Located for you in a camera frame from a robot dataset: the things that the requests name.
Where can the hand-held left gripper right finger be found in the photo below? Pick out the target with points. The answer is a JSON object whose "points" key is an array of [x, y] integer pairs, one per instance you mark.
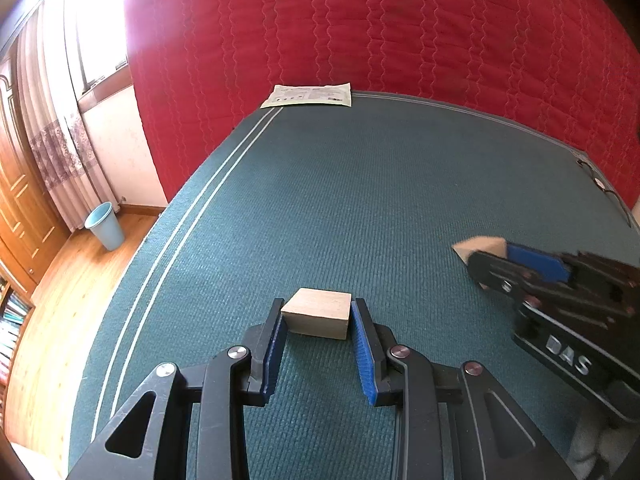
{"points": [[365, 360]]}

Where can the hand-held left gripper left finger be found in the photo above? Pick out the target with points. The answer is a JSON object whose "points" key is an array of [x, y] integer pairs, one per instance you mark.
{"points": [[275, 355]]}

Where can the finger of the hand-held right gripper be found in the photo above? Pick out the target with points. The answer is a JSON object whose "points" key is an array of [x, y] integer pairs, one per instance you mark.
{"points": [[540, 262], [500, 272]]}

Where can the tan wooden block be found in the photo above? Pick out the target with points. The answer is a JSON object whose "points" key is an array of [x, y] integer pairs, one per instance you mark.
{"points": [[480, 246]]}

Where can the rectangular wooden block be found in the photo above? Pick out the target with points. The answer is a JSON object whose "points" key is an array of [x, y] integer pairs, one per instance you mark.
{"points": [[315, 312]]}

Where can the person's right hand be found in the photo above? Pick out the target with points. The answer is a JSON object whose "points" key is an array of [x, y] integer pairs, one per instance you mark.
{"points": [[590, 440]]}

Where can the light blue waste bin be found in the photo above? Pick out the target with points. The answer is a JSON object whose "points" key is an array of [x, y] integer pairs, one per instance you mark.
{"points": [[105, 227]]}

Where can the printed paper sheet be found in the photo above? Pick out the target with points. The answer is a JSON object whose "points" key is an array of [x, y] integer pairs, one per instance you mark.
{"points": [[310, 95]]}

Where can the red quilted blanket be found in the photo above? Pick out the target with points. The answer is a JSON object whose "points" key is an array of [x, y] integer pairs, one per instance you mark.
{"points": [[400, 25]]}

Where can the bookshelf with books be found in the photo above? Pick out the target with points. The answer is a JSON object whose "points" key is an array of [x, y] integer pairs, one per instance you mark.
{"points": [[10, 320]]}

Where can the wooden door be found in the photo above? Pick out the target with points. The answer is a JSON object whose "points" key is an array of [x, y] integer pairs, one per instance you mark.
{"points": [[20, 220]]}

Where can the patterned curtain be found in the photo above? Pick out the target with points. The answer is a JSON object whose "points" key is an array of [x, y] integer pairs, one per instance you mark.
{"points": [[60, 160]]}

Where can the window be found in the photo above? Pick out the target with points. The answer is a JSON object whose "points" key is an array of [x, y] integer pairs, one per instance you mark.
{"points": [[100, 25]]}

